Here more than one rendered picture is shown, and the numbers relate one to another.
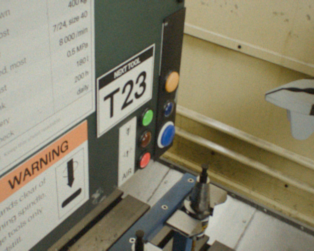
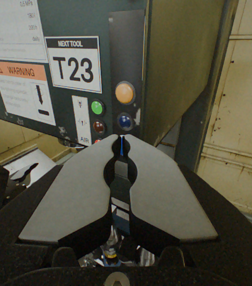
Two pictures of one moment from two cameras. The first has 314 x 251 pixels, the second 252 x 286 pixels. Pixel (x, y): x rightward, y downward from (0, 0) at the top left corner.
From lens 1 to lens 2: 64 cm
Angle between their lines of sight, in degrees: 72
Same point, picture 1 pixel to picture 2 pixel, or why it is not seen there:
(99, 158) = (59, 105)
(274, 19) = not seen: outside the picture
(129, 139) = (82, 113)
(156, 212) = not seen: hidden behind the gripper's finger
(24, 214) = (18, 94)
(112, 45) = (53, 14)
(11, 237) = (16, 100)
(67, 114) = (29, 50)
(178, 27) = (132, 32)
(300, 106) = (75, 159)
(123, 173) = (81, 136)
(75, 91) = (31, 37)
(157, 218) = not seen: hidden behind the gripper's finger
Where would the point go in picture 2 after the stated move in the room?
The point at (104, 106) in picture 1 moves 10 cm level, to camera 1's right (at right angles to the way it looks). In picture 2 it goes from (54, 64) to (25, 74)
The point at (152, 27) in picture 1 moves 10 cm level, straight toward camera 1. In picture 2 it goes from (93, 16) to (7, 15)
